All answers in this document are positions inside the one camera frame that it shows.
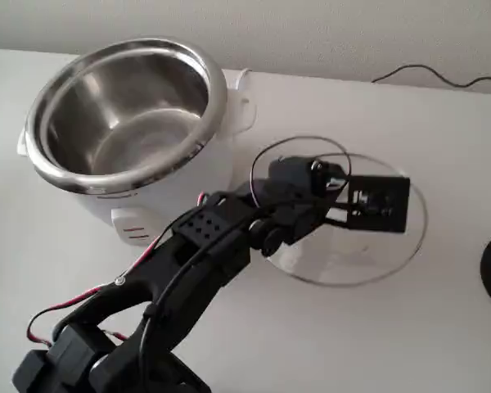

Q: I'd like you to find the glass lid with white knob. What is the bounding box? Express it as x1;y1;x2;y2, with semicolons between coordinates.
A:
249;151;430;287

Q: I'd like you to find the white rice cooker body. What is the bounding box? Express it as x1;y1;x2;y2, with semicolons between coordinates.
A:
16;67;257;249

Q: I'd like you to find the steel inner cooking pot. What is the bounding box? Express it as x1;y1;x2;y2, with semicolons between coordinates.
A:
24;37;226;196

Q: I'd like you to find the white power cord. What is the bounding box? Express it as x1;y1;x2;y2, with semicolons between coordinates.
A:
231;68;253;89

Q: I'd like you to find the red motor wire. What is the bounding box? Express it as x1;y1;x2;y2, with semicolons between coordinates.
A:
26;192;212;345

